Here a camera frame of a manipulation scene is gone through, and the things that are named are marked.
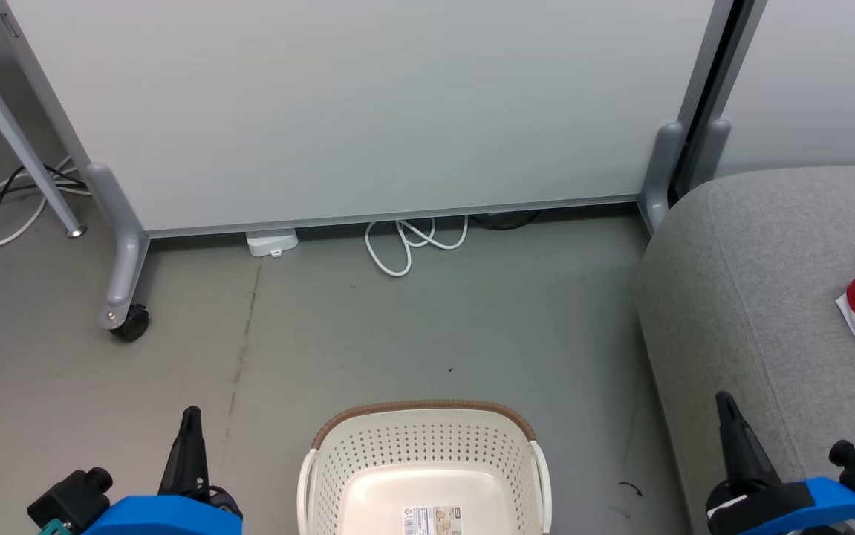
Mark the grey partition leg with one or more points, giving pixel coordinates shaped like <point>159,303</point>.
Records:
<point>126,253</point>

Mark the grey metal table leg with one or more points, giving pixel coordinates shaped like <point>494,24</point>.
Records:
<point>18,126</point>

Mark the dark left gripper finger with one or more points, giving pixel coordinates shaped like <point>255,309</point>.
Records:
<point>188,461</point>

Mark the narrow white partition panel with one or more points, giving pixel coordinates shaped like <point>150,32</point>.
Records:
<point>821,74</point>

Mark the cream perforated laundry basket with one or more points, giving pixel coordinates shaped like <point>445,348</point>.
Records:
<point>427,446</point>

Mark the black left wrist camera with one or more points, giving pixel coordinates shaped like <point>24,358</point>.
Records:
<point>70,498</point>

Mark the large white partition panel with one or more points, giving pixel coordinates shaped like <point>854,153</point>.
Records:
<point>360,111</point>

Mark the printed basket sticker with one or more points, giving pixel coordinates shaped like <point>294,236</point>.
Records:
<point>432,520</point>

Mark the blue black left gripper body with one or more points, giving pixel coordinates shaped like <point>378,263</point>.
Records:
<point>167,516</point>

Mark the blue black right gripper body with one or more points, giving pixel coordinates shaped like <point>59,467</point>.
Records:
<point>806,505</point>

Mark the grey fabric sofa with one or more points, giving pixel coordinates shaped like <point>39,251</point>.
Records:
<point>769,297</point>

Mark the black caster wheel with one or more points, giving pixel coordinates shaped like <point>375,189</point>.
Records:
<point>132,325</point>

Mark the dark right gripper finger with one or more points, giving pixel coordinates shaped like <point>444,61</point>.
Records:
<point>743,453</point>

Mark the white power adapter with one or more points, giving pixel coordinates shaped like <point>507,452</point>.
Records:
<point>271,242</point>

